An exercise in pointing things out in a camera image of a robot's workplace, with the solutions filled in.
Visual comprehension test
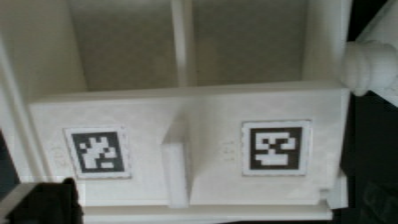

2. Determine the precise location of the white cabinet door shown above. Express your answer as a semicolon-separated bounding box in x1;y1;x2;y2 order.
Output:
30;87;348;206

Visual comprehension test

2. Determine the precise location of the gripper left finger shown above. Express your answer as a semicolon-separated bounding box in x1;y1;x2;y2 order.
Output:
0;178;82;224

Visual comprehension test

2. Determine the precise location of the white cabinet top knob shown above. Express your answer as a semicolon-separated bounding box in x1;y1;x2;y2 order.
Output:
341;41;398;96

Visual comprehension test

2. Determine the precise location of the white cabinet body box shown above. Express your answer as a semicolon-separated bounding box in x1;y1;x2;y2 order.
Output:
0;0;352;224

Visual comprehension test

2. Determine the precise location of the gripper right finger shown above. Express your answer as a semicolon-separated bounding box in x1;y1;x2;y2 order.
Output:
357;181;398;224

